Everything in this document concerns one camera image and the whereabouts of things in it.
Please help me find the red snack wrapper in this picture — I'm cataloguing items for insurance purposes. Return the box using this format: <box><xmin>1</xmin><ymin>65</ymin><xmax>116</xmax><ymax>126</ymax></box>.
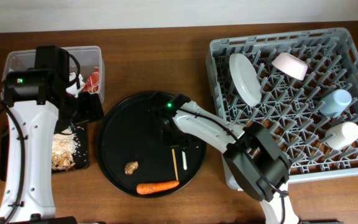
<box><xmin>83</xmin><ymin>68</ymin><xmax>100</xmax><ymax>93</ymax></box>

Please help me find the wooden chopstick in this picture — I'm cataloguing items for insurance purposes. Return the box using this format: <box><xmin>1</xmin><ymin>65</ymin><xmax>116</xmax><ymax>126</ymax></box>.
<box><xmin>172</xmin><ymin>149</ymin><xmax>179</xmax><ymax>182</ymax></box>

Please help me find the white plastic fork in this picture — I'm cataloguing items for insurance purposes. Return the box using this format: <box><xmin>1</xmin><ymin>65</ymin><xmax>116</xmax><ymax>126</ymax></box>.
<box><xmin>181</xmin><ymin>151</ymin><xmax>188</xmax><ymax>170</ymax></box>

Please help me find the brown walnut piece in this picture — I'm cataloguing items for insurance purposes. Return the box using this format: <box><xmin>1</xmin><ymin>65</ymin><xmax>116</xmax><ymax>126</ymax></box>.
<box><xmin>124</xmin><ymin>161</ymin><xmax>139</xmax><ymax>175</ymax></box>

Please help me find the orange carrot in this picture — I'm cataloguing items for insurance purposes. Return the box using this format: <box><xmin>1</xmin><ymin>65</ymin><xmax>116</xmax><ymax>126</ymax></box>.
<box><xmin>136</xmin><ymin>180</ymin><xmax>180</xmax><ymax>195</ymax></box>

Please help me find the grey plate with food scraps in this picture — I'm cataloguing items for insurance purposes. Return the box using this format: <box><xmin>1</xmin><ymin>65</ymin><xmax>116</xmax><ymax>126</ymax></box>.
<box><xmin>229</xmin><ymin>53</ymin><xmax>262</xmax><ymax>107</ymax></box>

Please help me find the pink bowl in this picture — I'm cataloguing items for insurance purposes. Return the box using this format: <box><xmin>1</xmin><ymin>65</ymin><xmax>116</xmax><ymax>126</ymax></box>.
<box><xmin>272</xmin><ymin>52</ymin><xmax>308</xmax><ymax>80</ymax></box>

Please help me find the light blue plastic cup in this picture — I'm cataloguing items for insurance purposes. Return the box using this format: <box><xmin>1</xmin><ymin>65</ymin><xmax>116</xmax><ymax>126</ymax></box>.
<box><xmin>319</xmin><ymin>89</ymin><xmax>352</xmax><ymax>118</ymax></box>

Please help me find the cream plastic cup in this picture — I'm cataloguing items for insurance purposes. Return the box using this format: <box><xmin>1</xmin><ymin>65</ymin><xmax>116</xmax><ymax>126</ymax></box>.
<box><xmin>326</xmin><ymin>121</ymin><xmax>358</xmax><ymax>150</ymax></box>

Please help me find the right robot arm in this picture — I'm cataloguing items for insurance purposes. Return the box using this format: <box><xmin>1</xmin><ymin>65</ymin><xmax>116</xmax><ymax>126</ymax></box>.
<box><xmin>151</xmin><ymin>95</ymin><xmax>300</xmax><ymax>223</ymax></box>

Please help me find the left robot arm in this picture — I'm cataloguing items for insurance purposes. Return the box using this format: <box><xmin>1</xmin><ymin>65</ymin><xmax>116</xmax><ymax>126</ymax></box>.
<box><xmin>0</xmin><ymin>68</ymin><xmax>103</xmax><ymax>223</ymax></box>

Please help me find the grey dishwasher rack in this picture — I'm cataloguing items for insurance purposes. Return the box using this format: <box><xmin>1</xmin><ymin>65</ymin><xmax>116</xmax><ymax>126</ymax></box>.
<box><xmin>206</xmin><ymin>28</ymin><xmax>358</xmax><ymax>183</ymax></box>

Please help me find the crumpled white tissue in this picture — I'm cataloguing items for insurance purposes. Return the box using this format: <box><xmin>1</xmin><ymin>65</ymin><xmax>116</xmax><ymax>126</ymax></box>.
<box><xmin>66</xmin><ymin>74</ymin><xmax>85</xmax><ymax>98</ymax></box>

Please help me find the pile of rice and shells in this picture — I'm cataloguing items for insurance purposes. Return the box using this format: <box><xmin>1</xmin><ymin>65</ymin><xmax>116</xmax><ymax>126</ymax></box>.
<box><xmin>51</xmin><ymin>126</ymin><xmax>85</xmax><ymax>172</ymax></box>

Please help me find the round black serving tray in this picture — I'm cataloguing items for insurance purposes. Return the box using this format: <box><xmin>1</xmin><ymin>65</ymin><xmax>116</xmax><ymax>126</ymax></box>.
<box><xmin>96</xmin><ymin>91</ymin><xmax>207</xmax><ymax>198</ymax></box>

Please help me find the black rectangular tray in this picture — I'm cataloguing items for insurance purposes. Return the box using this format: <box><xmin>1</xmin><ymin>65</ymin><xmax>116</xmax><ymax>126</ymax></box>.
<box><xmin>0</xmin><ymin>123</ymin><xmax>90</xmax><ymax>182</ymax></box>

